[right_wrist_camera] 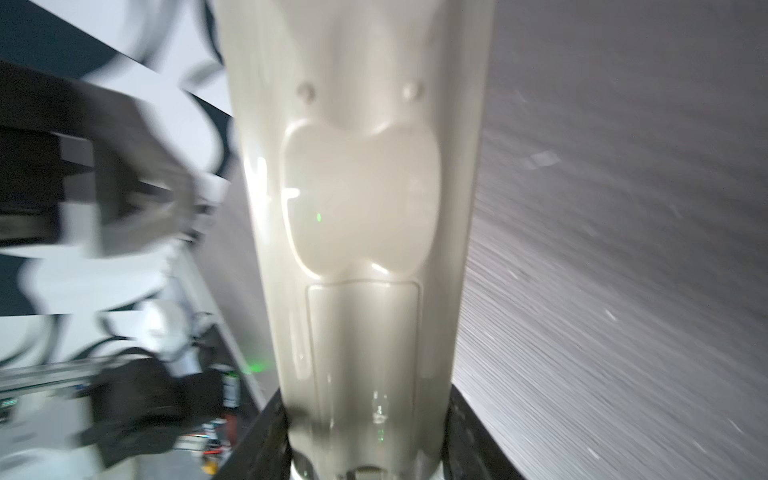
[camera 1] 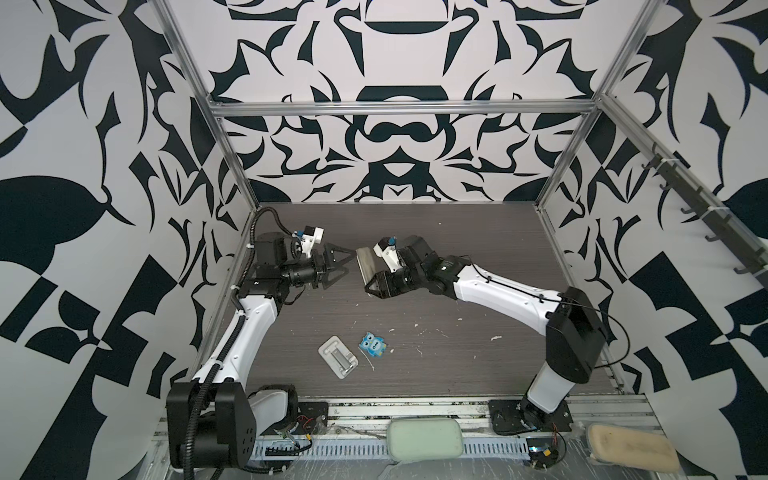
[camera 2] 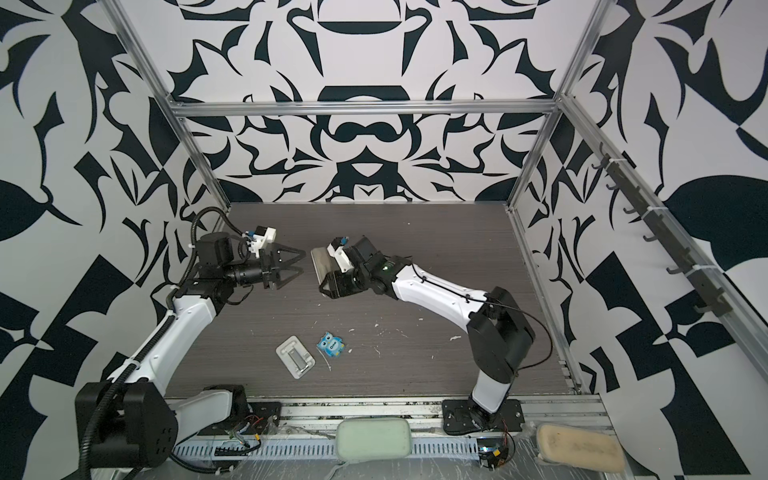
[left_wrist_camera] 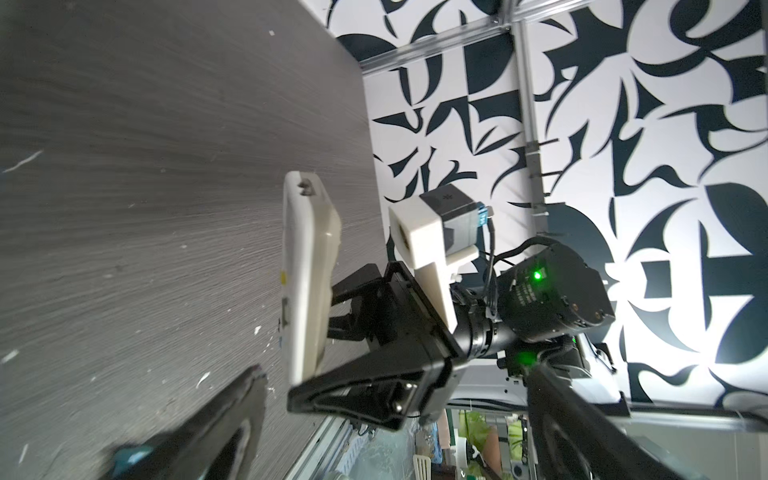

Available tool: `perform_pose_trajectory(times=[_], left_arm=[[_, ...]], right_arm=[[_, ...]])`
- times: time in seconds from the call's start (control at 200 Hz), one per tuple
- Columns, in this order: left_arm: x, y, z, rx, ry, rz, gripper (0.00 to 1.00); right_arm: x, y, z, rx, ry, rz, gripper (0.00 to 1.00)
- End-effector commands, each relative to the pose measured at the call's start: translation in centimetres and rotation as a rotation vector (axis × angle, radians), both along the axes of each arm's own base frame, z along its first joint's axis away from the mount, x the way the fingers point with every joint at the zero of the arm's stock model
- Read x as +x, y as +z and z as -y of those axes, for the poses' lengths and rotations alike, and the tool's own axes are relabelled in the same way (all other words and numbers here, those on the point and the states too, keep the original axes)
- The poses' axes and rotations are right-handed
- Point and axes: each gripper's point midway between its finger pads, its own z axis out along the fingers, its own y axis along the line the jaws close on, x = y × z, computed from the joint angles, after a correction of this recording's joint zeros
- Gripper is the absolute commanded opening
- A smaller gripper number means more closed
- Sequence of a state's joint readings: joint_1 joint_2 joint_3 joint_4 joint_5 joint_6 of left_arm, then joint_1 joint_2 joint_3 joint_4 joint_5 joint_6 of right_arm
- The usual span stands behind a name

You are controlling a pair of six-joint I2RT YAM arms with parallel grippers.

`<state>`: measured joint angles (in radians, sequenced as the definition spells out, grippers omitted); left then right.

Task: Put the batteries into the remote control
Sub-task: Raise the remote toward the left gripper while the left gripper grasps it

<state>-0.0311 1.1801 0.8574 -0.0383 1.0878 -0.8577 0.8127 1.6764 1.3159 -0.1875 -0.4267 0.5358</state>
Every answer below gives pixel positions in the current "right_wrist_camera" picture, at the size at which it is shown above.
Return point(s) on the white remote control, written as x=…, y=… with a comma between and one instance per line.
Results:
x=359, y=126

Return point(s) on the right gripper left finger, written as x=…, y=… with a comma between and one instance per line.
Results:
x=265, y=452

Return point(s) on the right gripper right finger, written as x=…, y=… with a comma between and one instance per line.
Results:
x=469, y=451

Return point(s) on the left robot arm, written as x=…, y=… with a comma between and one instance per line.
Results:
x=97, y=359

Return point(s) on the beige battery cover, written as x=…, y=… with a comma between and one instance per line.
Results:
x=365, y=353

